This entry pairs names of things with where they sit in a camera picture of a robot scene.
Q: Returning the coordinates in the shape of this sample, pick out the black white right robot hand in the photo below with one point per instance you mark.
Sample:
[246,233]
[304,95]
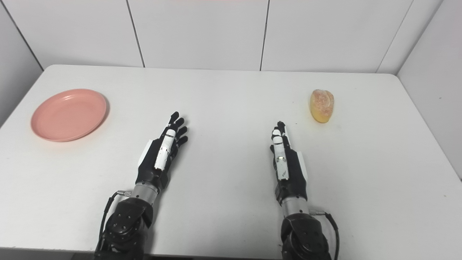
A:
[294,177]

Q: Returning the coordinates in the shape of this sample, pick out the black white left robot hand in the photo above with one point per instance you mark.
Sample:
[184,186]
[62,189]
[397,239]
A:
[153,169]

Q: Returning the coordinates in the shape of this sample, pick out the golden sugared bread roll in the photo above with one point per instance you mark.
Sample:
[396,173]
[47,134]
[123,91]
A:
[322,105]

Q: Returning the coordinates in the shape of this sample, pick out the pink round plate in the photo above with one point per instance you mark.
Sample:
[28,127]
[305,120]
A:
[68,115]

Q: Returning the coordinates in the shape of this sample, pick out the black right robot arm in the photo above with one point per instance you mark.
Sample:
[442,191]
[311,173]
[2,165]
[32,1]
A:
[305,234]

